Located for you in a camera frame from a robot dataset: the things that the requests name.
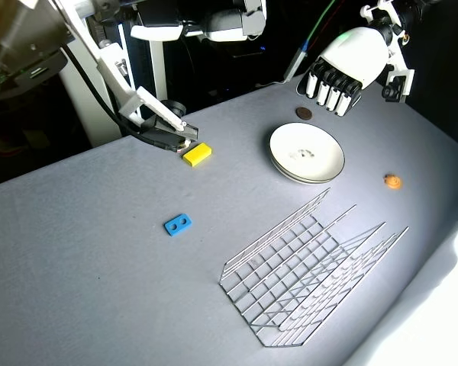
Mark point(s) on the white robot column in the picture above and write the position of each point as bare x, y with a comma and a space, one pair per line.
88, 114

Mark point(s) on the slim white post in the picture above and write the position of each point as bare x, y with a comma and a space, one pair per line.
158, 68

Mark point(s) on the white plate with dark rim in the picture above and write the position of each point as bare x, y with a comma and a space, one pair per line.
307, 183
309, 150

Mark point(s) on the yellow rectangular block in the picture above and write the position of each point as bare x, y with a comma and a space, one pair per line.
197, 154

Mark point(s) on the small orange toy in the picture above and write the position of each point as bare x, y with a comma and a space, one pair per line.
394, 183

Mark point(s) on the blue block with two holes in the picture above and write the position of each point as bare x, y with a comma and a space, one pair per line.
179, 230

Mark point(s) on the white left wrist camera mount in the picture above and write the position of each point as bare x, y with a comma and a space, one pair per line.
395, 57

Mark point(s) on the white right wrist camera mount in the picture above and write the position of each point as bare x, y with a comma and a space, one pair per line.
128, 95

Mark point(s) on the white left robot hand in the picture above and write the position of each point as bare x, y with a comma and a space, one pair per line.
351, 57

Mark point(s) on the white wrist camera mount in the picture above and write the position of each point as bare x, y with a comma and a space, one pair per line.
128, 95
395, 57

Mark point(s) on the brown round disc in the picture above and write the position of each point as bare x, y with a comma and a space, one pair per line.
302, 113

